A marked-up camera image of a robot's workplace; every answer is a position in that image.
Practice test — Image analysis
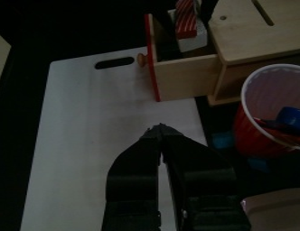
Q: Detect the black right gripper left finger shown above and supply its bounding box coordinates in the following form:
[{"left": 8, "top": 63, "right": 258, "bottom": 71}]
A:
[{"left": 100, "top": 125, "right": 163, "bottom": 231}]

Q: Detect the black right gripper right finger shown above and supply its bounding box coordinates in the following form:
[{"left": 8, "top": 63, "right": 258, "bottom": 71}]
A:
[{"left": 158, "top": 123, "right": 252, "bottom": 231}]

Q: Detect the blue toy piece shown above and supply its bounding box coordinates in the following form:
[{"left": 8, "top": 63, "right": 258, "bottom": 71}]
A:
[{"left": 211, "top": 131, "right": 234, "bottom": 151}]

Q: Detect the white plastic cutting board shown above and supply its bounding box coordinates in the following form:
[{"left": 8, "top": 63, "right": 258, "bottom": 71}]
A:
[{"left": 19, "top": 46, "right": 208, "bottom": 231}]

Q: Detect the red plastic cup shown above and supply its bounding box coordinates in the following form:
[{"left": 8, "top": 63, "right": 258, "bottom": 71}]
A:
[{"left": 231, "top": 63, "right": 300, "bottom": 158}]

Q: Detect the blue toy utensil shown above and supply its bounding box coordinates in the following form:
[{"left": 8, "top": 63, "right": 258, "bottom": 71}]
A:
[{"left": 254, "top": 106, "right": 300, "bottom": 136}]

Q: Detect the wooden drawer with red front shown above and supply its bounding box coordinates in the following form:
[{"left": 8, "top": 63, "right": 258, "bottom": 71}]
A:
[{"left": 135, "top": 13, "right": 219, "bottom": 103}]

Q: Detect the white toy block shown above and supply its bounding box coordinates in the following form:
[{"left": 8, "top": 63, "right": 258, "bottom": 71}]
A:
[{"left": 167, "top": 8, "right": 208, "bottom": 53}]

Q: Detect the wooden box with slot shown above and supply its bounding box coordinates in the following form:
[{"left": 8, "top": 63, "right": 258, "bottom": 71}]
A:
[{"left": 206, "top": 0, "right": 300, "bottom": 106}]

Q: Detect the tan wooden board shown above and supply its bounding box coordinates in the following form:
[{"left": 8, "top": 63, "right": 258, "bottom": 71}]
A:
[{"left": 0, "top": 31, "right": 12, "bottom": 90}]

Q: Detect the red white striped toy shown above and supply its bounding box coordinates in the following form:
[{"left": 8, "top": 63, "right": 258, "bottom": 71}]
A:
[{"left": 174, "top": 0, "right": 200, "bottom": 40}]

